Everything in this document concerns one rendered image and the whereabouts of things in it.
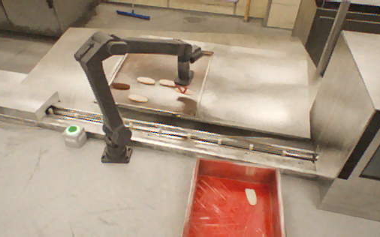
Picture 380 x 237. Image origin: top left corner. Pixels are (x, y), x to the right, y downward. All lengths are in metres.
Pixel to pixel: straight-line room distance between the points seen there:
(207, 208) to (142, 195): 0.25
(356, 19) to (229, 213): 2.15
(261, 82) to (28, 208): 1.19
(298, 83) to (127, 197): 1.02
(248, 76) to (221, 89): 0.18
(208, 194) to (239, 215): 0.14
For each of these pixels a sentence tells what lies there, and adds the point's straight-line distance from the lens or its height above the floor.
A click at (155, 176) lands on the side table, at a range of 1.19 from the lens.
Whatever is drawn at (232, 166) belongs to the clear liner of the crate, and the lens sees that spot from 1.13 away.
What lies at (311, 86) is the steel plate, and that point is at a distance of 1.85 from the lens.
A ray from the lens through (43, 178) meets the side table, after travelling 1.30.
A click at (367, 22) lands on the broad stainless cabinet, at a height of 0.88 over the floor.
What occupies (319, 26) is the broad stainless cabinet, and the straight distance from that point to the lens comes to 2.79.
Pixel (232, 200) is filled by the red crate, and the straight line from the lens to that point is 1.13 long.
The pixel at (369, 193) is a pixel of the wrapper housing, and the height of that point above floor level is 0.97.
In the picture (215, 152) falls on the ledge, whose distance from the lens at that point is 1.23.
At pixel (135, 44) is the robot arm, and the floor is 1.31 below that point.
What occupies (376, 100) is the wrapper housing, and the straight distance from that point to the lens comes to 0.93.
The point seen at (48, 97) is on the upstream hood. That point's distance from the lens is 1.55.
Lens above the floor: 1.76
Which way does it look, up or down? 41 degrees down
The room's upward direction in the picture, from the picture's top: 2 degrees clockwise
